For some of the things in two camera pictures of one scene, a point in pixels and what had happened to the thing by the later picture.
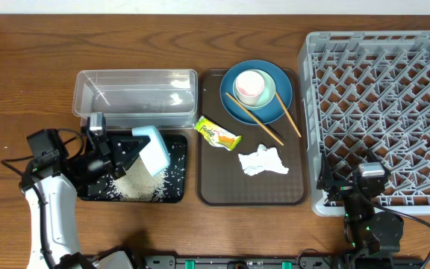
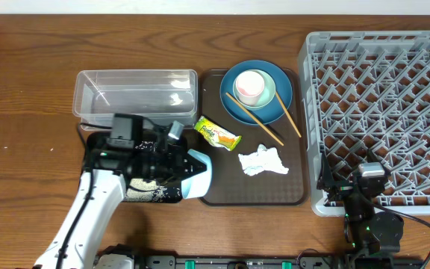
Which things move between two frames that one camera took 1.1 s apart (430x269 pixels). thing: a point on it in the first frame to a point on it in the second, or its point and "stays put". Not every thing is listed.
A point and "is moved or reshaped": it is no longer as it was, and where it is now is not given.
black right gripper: [342, 186] stays put
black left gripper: [107, 159] to [171, 162]
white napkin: [264, 159] stays put
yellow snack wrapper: [216, 136] stays put
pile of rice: [138, 185] stays put
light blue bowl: [154, 156] is moved or reshaped
